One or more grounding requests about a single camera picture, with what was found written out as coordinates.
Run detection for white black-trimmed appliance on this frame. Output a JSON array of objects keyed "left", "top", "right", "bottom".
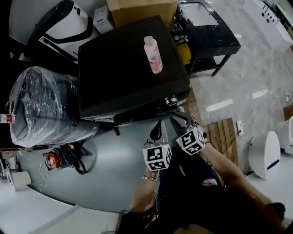
[{"left": 25, "top": 0, "right": 94, "bottom": 64}]

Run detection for person's legs in dark jeans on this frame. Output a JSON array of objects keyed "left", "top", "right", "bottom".
[{"left": 157, "top": 146, "right": 226, "bottom": 206}]

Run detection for white power strip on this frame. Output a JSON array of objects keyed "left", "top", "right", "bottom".
[{"left": 235, "top": 120, "right": 244, "bottom": 137}]

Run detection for brown wooden plank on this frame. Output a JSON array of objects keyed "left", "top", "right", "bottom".
[{"left": 184, "top": 90, "right": 203, "bottom": 125}]

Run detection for white box blue label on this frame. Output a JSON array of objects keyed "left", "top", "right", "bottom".
[{"left": 93, "top": 5, "right": 114, "bottom": 34}]

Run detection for plastic-wrapped grey appliance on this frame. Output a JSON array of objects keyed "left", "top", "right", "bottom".
[{"left": 9, "top": 66, "right": 99, "bottom": 147}]

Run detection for red label water bottle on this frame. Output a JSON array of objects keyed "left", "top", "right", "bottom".
[{"left": 0, "top": 113, "right": 16, "bottom": 124}]

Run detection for white round appliance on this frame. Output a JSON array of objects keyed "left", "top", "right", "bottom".
[{"left": 248, "top": 130, "right": 282, "bottom": 180}]

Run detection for yellow container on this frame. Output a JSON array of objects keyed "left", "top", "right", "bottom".
[{"left": 176, "top": 42, "right": 192, "bottom": 65}]

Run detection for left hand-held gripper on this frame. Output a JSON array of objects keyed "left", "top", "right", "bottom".
[{"left": 141, "top": 120, "right": 173, "bottom": 172}]

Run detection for slatted wooden mat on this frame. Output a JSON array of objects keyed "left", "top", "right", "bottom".
[{"left": 206, "top": 117, "right": 239, "bottom": 167}]

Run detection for person's right forearm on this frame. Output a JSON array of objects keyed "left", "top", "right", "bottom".
[{"left": 200, "top": 143, "right": 273, "bottom": 206}]

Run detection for black appliance box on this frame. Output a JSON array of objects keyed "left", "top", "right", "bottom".
[{"left": 77, "top": 15, "right": 192, "bottom": 126}]

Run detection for person's left forearm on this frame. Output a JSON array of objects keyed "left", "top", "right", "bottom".
[{"left": 130, "top": 170, "right": 160, "bottom": 213}]

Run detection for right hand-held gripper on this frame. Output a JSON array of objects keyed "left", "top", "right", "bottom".
[{"left": 169, "top": 111, "right": 206, "bottom": 156}]

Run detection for large brown cardboard box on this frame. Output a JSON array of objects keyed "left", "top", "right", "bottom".
[{"left": 106, "top": 0, "right": 179, "bottom": 30}]

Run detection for black vacuum hose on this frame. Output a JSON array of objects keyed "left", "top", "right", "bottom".
[{"left": 63, "top": 140, "right": 87, "bottom": 176}]

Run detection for black table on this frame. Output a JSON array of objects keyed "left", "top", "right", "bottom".
[{"left": 180, "top": 1, "right": 242, "bottom": 77}]

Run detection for pink bottle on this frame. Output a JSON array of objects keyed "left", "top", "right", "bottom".
[{"left": 143, "top": 36, "right": 163, "bottom": 74}]

